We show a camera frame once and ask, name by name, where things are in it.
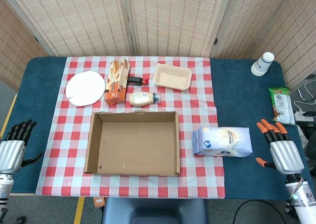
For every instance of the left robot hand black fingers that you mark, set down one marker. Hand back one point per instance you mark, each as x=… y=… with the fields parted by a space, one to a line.
x=11 y=148

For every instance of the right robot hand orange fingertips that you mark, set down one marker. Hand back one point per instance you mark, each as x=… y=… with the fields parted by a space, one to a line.
x=286 y=154

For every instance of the white bag with blue logo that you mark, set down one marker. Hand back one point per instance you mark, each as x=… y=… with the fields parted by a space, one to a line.
x=222 y=142

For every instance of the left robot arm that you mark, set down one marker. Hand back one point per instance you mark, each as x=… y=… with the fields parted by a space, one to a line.
x=5 y=192

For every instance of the small orange box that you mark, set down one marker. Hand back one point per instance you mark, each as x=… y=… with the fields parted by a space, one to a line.
x=99 y=202

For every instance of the cardboard box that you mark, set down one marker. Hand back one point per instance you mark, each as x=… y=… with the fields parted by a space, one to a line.
x=134 y=145

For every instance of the orange biscuit box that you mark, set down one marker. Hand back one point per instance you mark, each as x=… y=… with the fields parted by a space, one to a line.
x=117 y=81

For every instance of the white power strip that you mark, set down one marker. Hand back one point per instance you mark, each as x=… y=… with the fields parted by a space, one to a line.
x=301 y=115

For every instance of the green snack bag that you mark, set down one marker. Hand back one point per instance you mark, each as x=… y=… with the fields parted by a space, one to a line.
x=282 y=105

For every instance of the dark blue table cover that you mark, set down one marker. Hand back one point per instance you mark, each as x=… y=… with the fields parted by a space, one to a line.
x=239 y=93

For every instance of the white round paper plate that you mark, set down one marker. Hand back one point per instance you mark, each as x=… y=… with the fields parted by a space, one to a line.
x=85 y=88

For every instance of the red white checkered tablecloth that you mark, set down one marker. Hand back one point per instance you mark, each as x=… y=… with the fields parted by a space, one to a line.
x=138 y=184

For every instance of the beige plastic food tray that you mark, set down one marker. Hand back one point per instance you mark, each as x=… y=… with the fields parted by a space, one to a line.
x=172 y=79

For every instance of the mayonnaise squeeze bottle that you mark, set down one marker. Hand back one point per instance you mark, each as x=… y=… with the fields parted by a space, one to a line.
x=142 y=99

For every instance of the dark soy sauce bottle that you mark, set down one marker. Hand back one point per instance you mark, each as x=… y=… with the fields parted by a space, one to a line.
x=135 y=80

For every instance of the dark blue chair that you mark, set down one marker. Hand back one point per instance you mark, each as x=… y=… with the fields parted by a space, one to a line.
x=154 y=210

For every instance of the woven folding screen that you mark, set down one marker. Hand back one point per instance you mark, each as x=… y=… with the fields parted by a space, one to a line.
x=158 y=18

